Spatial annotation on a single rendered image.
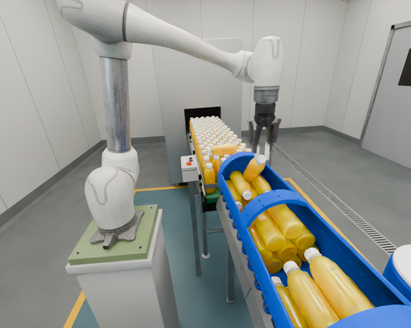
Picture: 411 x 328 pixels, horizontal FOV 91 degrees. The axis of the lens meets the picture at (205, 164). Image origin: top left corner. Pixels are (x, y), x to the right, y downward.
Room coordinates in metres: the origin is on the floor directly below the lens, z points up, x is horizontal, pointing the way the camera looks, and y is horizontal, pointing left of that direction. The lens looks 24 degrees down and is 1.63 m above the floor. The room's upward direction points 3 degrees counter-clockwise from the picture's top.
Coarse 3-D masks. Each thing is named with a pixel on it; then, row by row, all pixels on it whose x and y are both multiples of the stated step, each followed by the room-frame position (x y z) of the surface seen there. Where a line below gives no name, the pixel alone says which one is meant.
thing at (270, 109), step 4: (256, 104) 0.78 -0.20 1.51; (260, 104) 0.76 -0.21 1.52; (264, 104) 0.75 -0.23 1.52; (268, 104) 0.75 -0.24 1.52; (272, 104) 0.75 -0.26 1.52; (256, 108) 0.77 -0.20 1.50; (260, 108) 0.75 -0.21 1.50; (264, 108) 0.75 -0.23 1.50; (268, 108) 0.74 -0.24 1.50; (272, 108) 0.75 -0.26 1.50; (256, 112) 0.77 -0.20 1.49; (260, 112) 0.75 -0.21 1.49; (264, 112) 0.75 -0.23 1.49; (268, 112) 0.74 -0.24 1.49; (272, 112) 0.75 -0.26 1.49; (256, 116) 0.77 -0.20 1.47; (260, 116) 0.77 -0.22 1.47; (264, 116) 0.77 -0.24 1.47; (268, 116) 0.77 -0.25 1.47; (272, 116) 0.77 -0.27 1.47; (256, 120) 0.77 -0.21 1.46; (260, 120) 0.77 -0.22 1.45; (272, 120) 0.77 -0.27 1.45; (264, 124) 0.77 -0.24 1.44
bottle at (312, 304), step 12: (288, 276) 0.36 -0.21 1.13; (300, 276) 0.34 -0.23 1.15; (300, 288) 0.31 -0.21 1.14; (312, 288) 0.31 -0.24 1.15; (300, 300) 0.29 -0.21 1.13; (312, 300) 0.28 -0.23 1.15; (324, 300) 0.28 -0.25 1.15; (300, 312) 0.28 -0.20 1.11; (312, 312) 0.26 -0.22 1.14; (324, 312) 0.25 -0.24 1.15; (312, 324) 0.24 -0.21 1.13; (324, 324) 0.24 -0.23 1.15
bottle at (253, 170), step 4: (252, 160) 0.81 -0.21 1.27; (248, 164) 0.84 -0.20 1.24; (252, 164) 0.80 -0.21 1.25; (256, 164) 0.79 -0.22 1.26; (260, 164) 0.78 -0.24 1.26; (264, 164) 0.79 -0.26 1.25; (248, 168) 0.83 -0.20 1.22; (252, 168) 0.80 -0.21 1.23; (256, 168) 0.79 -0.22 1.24; (260, 168) 0.79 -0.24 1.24; (244, 172) 0.90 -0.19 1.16; (248, 172) 0.84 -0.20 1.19; (252, 172) 0.82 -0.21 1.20; (256, 172) 0.81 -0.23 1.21; (260, 172) 0.82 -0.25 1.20; (244, 176) 0.90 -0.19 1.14; (248, 176) 0.86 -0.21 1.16; (252, 176) 0.84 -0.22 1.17; (256, 176) 0.85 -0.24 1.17; (248, 180) 0.88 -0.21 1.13; (252, 180) 0.88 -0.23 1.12
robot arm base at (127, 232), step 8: (136, 216) 0.71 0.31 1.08; (128, 224) 0.65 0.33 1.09; (136, 224) 0.68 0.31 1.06; (96, 232) 0.64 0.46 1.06; (104, 232) 0.62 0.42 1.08; (112, 232) 0.62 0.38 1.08; (120, 232) 0.62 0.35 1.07; (128, 232) 0.63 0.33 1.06; (136, 232) 0.65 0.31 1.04; (96, 240) 0.61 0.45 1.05; (104, 240) 0.59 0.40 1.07; (112, 240) 0.59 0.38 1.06; (120, 240) 0.61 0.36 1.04; (128, 240) 0.61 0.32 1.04; (104, 248) 0.57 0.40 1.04
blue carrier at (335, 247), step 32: (224, 160) 1.00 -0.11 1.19; (224, 192) 0.82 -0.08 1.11; (288, 192) 0.60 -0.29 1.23; (320, 224) 0.54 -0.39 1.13; (256, 256) 0.42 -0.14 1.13; (352, 256) 0.40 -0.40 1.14; (384, 288) 0.30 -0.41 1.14; (288, 320) 0.25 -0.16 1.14; (352, 320) 0.20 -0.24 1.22; (384, 320) 0.19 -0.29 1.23
